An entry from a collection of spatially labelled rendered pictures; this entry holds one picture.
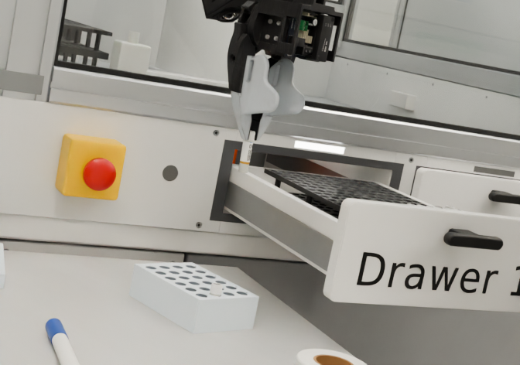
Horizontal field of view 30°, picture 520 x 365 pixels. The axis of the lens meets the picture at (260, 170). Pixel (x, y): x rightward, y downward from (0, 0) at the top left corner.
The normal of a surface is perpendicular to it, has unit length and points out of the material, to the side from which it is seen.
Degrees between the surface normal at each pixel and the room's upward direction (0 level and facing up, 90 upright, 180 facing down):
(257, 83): 91
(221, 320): 90
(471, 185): 90
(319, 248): 90
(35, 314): 0
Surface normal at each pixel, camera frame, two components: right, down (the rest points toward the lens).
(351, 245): 0.41, 0.22
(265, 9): -0.65, -0.01
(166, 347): 0.19, -0.97
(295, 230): -0.89, -0.11
